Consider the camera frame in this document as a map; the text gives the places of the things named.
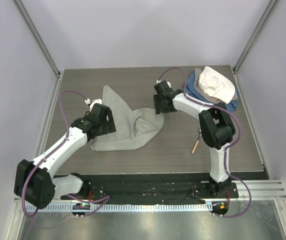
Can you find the white cloth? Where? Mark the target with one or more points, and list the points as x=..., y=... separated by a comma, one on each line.
x=216, y=85

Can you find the wooden handled spoon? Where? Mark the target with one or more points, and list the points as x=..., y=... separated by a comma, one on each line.
x=197, y=141

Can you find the front aluminium frame rail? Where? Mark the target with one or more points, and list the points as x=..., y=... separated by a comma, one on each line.
x=251, y=190

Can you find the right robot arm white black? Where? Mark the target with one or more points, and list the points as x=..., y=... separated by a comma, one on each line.
x=216, y=129

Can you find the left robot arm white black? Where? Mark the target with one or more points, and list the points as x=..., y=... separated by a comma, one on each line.
x=35, y=181

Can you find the beige grey cloth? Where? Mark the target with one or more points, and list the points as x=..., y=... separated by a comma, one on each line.
x=196, y=86

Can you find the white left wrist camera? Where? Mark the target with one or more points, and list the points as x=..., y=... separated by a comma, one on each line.
x=90, y=103

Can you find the blue checked cloth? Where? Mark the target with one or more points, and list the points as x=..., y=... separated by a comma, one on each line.
x=198, y=94

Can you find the left aluminium frame post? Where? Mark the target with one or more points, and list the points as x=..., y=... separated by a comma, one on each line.
x=36, y=35

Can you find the right aluminium frame post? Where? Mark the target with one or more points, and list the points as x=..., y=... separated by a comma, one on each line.
x=263, y=20

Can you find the grey cloth napkin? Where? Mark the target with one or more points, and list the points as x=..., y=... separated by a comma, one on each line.
x=134, y=128

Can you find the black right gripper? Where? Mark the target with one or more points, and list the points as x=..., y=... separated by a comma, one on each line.
x=159, y=109

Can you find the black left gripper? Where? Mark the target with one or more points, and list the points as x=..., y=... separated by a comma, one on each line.
x=109, y=126

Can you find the white slotted cable duct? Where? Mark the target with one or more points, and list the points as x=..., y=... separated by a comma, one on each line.
x=70, y=206

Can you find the aluminium frame post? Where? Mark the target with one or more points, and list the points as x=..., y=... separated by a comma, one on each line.
x=263, y=20
x=36, y=35

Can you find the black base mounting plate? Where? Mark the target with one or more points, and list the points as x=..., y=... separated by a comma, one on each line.
x=153, y=189

